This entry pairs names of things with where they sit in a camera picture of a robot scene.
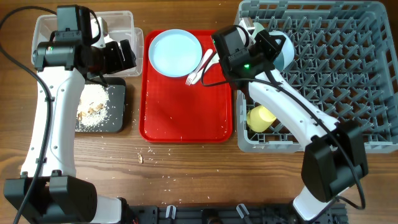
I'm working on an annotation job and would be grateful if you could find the white plastic spoon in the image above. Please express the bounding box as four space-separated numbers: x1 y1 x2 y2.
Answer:
192 53 220 85

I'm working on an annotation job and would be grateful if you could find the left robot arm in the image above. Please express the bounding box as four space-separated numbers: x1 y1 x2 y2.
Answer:
4 5 139 223

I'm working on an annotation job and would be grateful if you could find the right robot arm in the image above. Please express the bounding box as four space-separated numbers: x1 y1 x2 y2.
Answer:
211 25 369 223

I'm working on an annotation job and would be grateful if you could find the red serving tray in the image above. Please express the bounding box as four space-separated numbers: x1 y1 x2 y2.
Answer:
139 30 233 143

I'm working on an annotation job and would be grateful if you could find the food scraps and rice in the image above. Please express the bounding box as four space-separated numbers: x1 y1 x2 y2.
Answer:
76 84 109 128

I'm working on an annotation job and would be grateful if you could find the nut scrap on table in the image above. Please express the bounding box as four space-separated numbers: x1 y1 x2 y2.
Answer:
138 155 144 164

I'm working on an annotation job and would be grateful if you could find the light blue bowl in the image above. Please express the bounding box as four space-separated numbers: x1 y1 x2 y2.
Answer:
269 30 295 72

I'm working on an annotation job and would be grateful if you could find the mint green bowl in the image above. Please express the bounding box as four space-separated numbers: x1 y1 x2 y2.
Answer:
251 22 264 39

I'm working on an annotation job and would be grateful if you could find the black plastic tray bin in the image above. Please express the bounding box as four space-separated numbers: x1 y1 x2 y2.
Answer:
75 77 126 133

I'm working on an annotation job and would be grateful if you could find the white plastic fork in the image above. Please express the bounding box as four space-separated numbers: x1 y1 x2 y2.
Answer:
185 49 213 85

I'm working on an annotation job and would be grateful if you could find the yellow plastic cup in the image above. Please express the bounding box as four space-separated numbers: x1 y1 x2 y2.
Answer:
246 105 276 133

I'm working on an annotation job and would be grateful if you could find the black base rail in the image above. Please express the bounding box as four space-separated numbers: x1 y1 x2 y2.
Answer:
124 202 346 224

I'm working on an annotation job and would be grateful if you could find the clear plastic bin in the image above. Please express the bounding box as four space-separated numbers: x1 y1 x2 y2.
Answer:
32 11 144 77

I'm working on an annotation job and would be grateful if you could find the grey dishwasher rack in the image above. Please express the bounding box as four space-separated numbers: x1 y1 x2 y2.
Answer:
236 1 397 153

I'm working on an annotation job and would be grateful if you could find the light blue plate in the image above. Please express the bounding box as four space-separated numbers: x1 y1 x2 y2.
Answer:
148 29 203 78

